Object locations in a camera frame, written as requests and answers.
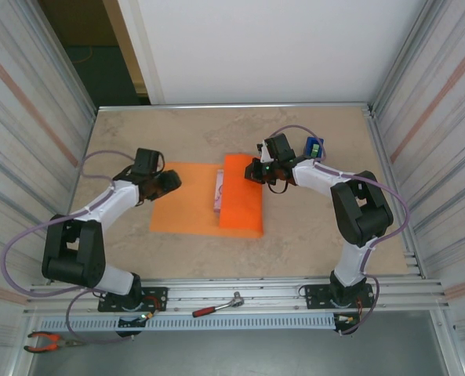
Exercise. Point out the green tape roll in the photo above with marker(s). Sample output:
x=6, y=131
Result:
x=314, y=149

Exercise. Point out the pink marble gift box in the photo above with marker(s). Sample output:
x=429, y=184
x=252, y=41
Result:
x=219, y=192

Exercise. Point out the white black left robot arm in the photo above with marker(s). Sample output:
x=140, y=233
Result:
x=71, y=250

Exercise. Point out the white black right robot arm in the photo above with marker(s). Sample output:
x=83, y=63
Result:
x=365, y=211

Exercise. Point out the blue tape dispenser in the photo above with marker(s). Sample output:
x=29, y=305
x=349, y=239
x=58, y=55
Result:
x=309, y=145

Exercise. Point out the yellow power connector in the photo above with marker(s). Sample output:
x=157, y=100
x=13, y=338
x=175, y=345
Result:
x=349, y=319
x=149, y=315

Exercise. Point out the grey metal shelf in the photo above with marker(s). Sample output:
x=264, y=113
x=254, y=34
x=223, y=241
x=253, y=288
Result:
x=236, y=352

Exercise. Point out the aluminium back rail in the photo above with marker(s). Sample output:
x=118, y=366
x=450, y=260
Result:
x=236, y=106

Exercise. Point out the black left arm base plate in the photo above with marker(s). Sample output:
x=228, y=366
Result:
x=155, y=293

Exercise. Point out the aluminium front rail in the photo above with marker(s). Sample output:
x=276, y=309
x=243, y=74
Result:
x=255, y=286

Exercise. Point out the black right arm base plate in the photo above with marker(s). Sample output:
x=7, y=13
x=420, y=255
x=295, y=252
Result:
x=314, y=293

